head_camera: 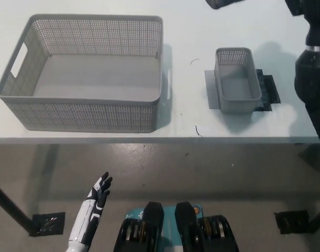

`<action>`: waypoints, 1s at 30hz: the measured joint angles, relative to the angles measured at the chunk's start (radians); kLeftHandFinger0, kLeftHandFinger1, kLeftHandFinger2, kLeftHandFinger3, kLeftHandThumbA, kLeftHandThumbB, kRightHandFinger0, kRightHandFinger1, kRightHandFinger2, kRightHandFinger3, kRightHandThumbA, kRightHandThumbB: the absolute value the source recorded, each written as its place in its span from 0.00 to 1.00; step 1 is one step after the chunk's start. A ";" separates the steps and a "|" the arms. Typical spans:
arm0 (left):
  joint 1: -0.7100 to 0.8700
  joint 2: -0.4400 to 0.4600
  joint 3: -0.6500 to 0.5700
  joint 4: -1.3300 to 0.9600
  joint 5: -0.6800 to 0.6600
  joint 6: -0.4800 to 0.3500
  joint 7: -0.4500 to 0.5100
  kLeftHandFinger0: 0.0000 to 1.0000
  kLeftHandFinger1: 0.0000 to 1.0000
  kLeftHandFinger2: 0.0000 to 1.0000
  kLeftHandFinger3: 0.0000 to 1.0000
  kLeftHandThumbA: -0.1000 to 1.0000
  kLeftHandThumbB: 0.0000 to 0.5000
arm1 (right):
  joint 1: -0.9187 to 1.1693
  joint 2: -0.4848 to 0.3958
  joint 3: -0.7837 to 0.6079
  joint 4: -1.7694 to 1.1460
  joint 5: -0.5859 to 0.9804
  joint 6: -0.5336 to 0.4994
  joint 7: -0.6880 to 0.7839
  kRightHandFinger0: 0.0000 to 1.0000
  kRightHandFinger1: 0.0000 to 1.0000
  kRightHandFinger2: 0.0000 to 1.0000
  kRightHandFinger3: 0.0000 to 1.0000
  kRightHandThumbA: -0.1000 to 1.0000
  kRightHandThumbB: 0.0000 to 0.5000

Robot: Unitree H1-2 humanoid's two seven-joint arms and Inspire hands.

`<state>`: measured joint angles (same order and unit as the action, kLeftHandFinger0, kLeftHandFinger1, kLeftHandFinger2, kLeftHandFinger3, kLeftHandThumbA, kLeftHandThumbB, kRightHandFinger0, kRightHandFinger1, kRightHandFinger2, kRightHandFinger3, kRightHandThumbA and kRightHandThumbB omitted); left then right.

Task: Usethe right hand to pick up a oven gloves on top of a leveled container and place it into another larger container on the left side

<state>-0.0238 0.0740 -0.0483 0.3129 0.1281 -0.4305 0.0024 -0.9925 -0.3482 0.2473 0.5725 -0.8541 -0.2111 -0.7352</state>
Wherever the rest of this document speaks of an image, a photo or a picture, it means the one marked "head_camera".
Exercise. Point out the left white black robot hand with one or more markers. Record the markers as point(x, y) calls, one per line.
point(92, 210)

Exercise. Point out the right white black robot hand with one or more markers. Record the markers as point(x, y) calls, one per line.
point(307, 6)

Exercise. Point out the dark grey quilted oven glove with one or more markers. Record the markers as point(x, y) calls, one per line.
point(222, 3)

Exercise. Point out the black metal table leg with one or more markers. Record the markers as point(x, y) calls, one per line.
point(10, 204)

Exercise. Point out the black robot body teal tops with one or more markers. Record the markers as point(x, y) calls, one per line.
point(175, 228)

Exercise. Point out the large grey perforated plastic basket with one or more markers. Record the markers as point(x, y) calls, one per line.
point(96, 115)

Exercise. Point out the small grey perforated plastic basket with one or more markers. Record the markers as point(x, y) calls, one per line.
point(237, 105)

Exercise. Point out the thin curved black thread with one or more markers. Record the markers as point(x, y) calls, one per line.
point(194, 61)

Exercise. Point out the short black thread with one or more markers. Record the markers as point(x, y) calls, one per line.
point(197, 131)

